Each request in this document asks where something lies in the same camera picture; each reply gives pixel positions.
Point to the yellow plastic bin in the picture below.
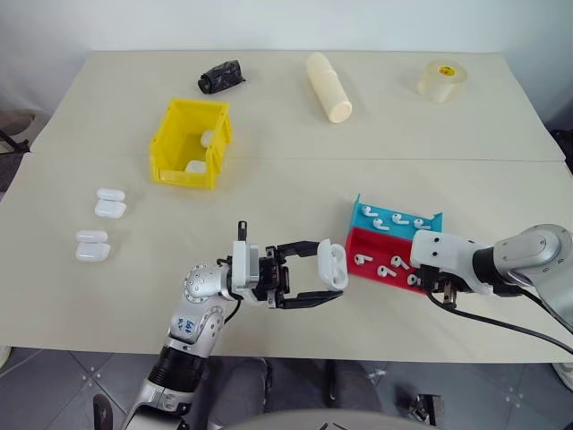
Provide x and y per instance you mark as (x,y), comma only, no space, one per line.
(172,134)

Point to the cream cylindrical bottle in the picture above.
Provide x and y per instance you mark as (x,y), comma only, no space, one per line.
(328,87)

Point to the white earbud case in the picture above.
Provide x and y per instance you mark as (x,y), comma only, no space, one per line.
(91,246)
(109,202)
(333,269)
(195,167)

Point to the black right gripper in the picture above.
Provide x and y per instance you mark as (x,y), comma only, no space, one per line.
(432,277)

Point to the dark chair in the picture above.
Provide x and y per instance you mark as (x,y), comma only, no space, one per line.
(13,134)

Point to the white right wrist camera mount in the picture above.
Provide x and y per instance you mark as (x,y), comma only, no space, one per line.
(441,251)

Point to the clear tape roll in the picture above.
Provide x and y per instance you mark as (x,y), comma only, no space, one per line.
(443,80)

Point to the red earbud tray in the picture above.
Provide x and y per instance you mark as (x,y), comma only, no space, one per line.
(371,246)

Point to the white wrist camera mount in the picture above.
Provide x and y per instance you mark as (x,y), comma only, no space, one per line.
(441,251)
(244,269)

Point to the white earbud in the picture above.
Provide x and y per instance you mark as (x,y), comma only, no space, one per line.
(384,271)
(398,261)
(381,224)
(421,223)
(412,280)
(368,211)
(360,259)
(398,218)

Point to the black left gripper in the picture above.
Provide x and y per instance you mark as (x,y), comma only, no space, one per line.
(274,277)

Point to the black crumpled plastic bag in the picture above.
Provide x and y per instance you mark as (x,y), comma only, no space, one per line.
(220,78)

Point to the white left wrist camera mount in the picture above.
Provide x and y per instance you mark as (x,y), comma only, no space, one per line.
(244,269)

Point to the blue earbud tray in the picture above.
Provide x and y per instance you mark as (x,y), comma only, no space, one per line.
(403,210)

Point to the small metal clamp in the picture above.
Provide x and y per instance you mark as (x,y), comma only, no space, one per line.
(425,406)

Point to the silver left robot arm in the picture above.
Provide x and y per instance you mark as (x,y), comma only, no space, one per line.
(197,286)

